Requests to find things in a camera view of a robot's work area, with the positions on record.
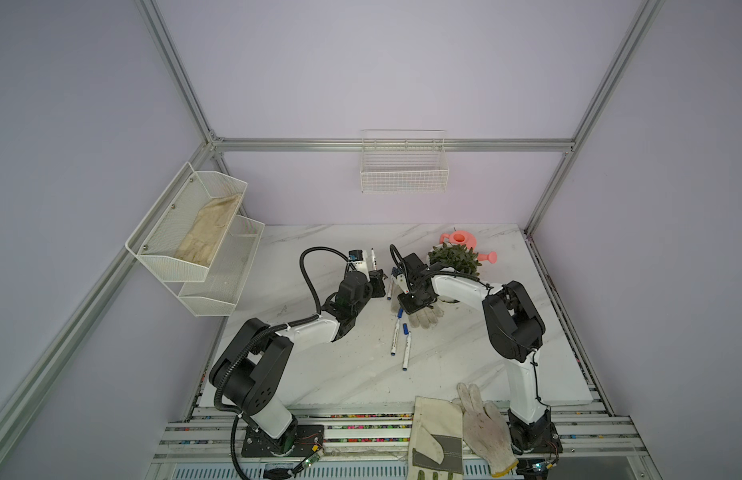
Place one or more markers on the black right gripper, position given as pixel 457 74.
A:
pixel 407 308

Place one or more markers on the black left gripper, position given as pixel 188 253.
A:
pixel 375 281

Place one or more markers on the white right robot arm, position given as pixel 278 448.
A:
pixel 515 329

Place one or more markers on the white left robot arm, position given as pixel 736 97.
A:
pixel 247 374

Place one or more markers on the white knit glove on table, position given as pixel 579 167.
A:
pixel 426 318

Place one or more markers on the potted green plant white pot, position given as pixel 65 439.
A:
pixel 456 256

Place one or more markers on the pink watering can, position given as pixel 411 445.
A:
pixel 469 241

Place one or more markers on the lower white mesh shelf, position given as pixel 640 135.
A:
pixel 220 293

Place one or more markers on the white mesh shelf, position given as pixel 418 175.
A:
pixel 161 241
pixel 220 293

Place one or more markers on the white knit glove front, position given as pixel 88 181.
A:
pixel 485 430

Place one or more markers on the beige leather work glove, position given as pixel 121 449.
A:
pixel 435 446

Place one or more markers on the beige cloth in shelf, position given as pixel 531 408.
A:
pixel 200 244

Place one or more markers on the upper white mesh shelf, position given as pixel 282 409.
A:
pixel 161 241

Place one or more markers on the white wire wall basket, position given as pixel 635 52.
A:
pixel 403 161

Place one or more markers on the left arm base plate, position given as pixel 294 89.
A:
pixel 297 441

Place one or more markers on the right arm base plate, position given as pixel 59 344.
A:
pixel 540 436

